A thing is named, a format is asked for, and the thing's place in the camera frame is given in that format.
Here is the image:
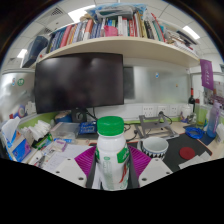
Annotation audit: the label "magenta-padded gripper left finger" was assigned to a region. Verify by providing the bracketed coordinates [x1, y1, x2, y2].
[52, 145, 98, 189]

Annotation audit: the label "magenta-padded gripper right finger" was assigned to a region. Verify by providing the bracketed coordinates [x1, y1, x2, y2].
[127, 145, 174, 190]

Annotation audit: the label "white drink bottle green cap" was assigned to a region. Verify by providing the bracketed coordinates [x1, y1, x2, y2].
[94, 115, 132, 192]

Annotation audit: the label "white paper sheet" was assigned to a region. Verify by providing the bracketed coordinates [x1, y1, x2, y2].
[41, 143, 89, 174]

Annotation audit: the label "black white patterned mug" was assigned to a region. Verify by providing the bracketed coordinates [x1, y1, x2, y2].
[136, 136, 170, 160]

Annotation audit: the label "clear plastic storage box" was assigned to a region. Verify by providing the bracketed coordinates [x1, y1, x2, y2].
[49, 121, 82, 140]

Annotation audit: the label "small blue box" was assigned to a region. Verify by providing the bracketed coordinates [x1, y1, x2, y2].
[78, 120, 98, 136]

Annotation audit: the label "flat round red coaster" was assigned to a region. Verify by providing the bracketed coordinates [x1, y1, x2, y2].
[178, 146, 196, 161]

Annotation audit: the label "grey metal laptop stand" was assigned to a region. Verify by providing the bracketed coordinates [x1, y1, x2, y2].
[134, 112, 180, 140]

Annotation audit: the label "white napkin stack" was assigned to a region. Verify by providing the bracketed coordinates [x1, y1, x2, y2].
[21, 119, 52, 143]

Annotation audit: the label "black desk mat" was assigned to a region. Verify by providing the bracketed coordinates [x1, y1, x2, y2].
[89, 133, 213, 173]

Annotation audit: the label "dark blue mouse pad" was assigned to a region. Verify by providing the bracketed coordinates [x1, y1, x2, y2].
[183, 123, 218, 147]

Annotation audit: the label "blue white tissue box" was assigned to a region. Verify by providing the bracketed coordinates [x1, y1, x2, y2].
[0, 116, 33, 163]

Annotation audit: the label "white round pot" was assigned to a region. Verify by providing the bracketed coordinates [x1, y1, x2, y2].
[180, 103, 194, 123]

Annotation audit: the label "dark wine bottle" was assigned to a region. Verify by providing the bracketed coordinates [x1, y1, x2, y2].
[187, 87, 197, 114]

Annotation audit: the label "white tissue pack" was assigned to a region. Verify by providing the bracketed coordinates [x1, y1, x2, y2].
[215, 123, 224, 144]

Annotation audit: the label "black computer monitor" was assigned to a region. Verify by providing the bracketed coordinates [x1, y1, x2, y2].
[33, 52, 125, 124]

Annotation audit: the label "group photo poster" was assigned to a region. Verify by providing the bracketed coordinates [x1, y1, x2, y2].
[203, 79, 224, 108]

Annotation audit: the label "purple hanging pennant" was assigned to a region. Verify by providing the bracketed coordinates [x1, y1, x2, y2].
[199, 58, 215, 92]

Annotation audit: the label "shelf unit with books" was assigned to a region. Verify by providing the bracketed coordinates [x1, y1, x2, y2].
[20, 2, 202, 69]

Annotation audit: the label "ceiling lights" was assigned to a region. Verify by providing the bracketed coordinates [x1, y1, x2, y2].
[16, 3, 202, 59]

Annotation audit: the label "black cables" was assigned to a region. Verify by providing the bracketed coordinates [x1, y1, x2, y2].
[86, 107, 141, 143]

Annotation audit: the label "blue coiled cable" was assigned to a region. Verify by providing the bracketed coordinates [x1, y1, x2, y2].
[184, 125, 205, 140]

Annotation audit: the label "white wall sockets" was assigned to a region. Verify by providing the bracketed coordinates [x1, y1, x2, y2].
[141, 104, 181, 118]

